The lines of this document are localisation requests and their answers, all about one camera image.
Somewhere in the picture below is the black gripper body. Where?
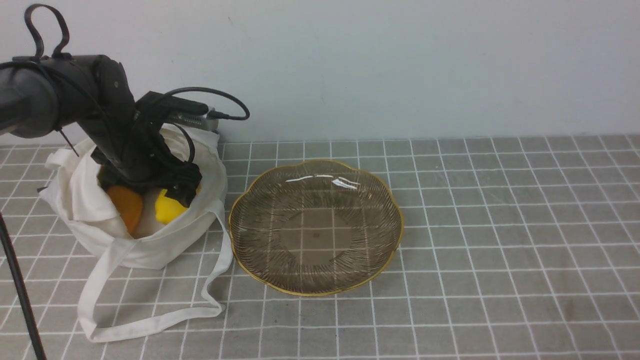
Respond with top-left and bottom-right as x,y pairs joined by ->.
91,120 -> 202,195

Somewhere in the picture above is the black camera cable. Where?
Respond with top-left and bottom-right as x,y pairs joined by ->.
150,87 -> 251,166

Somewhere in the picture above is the yellow lemon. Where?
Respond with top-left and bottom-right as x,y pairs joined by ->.
154,189 -> 189,225

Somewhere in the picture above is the gold-rimmed glass plate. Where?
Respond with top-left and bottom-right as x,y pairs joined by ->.
228,159 -> 405,297

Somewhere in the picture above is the grey checked tablecloth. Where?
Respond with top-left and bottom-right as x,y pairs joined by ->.
0,134 -> 640,360

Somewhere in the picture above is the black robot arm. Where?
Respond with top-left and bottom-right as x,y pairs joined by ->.
1,55 -> 202,207

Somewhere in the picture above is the black cable at left edge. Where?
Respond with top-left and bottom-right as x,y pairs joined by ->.
0,212 -> 48,360

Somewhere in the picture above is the white cloth tote bag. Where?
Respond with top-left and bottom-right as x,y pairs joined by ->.
39,128 -> 233,343

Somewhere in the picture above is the orange fruit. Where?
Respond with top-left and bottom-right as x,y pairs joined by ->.
106,185 -> 144,235

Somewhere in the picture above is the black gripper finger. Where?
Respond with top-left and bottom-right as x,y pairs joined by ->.
166,177 -> 202,208

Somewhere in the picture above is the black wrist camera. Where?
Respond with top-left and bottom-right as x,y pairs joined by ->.
135,91 -> 210,128

